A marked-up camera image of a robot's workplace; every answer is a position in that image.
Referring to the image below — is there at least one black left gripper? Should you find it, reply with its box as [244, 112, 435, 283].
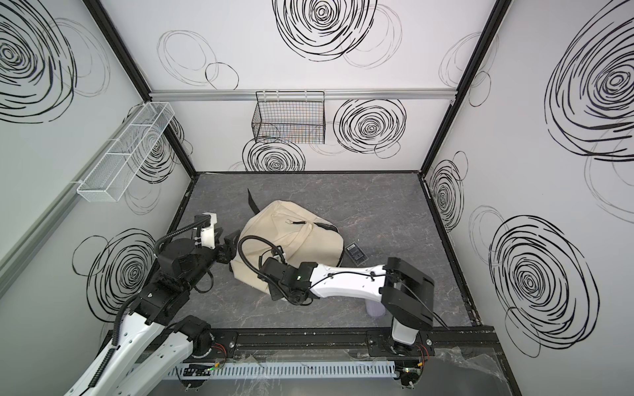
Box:
[182, 228, 241, 293]

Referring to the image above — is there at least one cream canvas backpack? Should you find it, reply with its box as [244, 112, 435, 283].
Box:
[230, 195, 344, 293]

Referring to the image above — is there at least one purple pencil case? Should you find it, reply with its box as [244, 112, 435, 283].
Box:
[365, 300, 386, 318]

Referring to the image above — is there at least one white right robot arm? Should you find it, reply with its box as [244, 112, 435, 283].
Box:
[256, 257, 435, 347]

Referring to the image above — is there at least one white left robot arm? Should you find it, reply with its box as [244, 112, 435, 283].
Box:
[67, 226, 239, 395]

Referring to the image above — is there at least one small black calculator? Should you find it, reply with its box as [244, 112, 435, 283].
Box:
[345, 243, 368, 267]

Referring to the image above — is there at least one white slotted cable duct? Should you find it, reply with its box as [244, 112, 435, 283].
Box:
[165, 361, 397, 380]

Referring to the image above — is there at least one white mesh wall shelf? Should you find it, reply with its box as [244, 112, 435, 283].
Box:
[77, 102, 175, 203]

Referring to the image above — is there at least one black wire wall basket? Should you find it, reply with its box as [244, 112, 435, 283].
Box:
[251, 90, 326, 145]

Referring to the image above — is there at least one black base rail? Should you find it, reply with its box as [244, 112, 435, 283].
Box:
[211, 326, 500, 358]

